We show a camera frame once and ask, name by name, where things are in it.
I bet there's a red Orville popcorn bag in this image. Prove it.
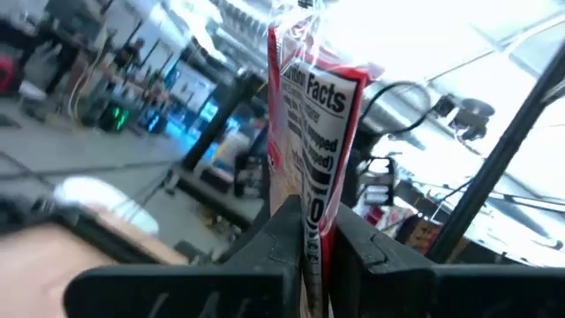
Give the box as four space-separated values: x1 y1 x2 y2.
266 0 385 318

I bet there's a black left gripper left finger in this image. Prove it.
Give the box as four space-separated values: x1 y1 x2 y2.
64 196 305 318

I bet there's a black monitor pole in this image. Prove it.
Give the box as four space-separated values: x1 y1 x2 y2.
180 72 266 172

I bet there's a grey side desk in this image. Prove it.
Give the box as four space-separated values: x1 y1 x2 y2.
174 165 266 229

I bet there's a green-lit black computer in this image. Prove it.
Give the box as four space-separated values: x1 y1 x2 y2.
99 103 132 133

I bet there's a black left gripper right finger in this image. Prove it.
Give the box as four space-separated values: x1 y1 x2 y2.
328 203 565 318

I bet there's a black ceiling cable reel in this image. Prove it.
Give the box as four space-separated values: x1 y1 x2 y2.
448 97 496 142

